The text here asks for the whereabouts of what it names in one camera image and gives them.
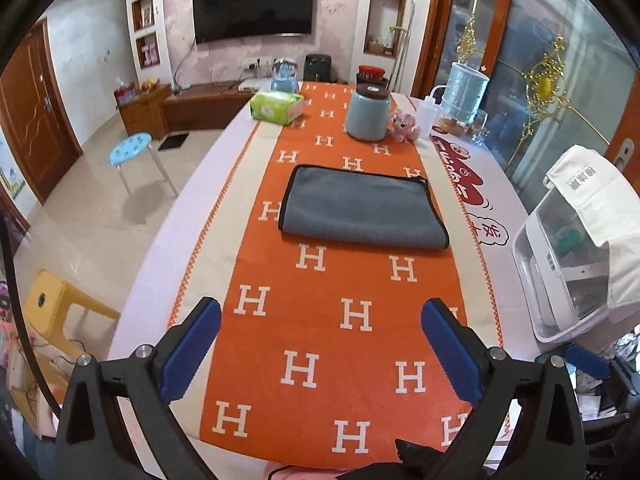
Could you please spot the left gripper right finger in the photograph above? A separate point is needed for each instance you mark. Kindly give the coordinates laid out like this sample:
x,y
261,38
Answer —
x,y
489,380

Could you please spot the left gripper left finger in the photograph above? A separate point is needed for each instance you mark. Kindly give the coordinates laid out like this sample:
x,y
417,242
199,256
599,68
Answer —
x,y
93,440

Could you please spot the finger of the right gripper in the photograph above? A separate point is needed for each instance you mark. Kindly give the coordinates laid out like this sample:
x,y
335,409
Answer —
x,y
587,361

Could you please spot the purple grey microfiber towel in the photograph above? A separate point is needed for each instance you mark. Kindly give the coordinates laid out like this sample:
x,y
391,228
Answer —
x,y
360,208

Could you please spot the clear plastic storage box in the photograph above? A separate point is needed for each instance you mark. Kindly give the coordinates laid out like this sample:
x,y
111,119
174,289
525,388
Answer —
x,y
565,276

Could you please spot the yellow plastic stool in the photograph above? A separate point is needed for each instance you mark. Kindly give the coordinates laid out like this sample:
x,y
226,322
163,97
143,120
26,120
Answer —
x,y
47,305

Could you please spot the white folded cloth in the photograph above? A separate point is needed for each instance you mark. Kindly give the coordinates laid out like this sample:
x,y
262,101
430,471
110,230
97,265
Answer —
x,y
608,207

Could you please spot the white printed tablecloth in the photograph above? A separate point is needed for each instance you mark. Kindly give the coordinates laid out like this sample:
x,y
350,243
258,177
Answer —
x,y
495,214

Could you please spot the orange H-pattern blanket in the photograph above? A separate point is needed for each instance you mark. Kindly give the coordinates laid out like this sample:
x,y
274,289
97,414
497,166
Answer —
x,y
321,360

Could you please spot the blue round stool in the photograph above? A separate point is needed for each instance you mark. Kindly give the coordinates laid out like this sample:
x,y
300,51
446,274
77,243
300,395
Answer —
x,y
131,148

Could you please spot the white squeeze bottle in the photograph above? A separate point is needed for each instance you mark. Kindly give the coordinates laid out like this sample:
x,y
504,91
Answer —
x,y
428,112

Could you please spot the light blue metal canister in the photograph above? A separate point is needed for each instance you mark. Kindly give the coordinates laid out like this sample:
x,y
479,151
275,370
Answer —
x,y
463,92

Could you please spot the pink plush toy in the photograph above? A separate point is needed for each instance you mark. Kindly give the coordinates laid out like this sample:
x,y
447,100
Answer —
x,y
402,127

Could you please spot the black floor mat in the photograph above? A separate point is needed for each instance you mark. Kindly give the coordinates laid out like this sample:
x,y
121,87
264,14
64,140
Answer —
x,y
173,141

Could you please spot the brown wooden door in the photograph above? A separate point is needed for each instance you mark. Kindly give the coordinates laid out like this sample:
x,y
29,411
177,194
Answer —
x,y
33,116

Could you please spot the blue ceramic jar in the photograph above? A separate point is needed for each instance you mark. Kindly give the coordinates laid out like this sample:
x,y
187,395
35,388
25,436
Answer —
x,y
367,113

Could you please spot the red snack package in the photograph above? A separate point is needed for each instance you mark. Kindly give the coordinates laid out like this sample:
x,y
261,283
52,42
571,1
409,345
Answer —
x,y
125,93

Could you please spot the wooden tv cabinet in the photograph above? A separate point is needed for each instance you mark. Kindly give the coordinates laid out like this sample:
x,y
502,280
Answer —
x,y
201,107

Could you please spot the red lidded container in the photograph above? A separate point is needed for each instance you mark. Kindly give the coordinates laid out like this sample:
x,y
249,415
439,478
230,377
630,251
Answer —
x,y
368,74

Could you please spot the green tissue box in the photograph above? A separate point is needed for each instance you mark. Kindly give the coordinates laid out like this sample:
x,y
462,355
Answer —
x,y
280,108

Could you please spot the black small heater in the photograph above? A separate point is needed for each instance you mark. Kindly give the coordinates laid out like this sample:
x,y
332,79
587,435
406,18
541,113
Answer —
x,y
318,67

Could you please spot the snow globe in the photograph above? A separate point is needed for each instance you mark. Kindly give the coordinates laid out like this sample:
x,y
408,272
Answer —
x,y
284,75

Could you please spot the white wall shelf unit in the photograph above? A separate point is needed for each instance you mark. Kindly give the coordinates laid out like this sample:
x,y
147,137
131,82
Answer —
x,y
148,40

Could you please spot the black wall television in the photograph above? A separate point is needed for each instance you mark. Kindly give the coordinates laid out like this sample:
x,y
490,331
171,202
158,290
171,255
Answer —
x,y
232,19

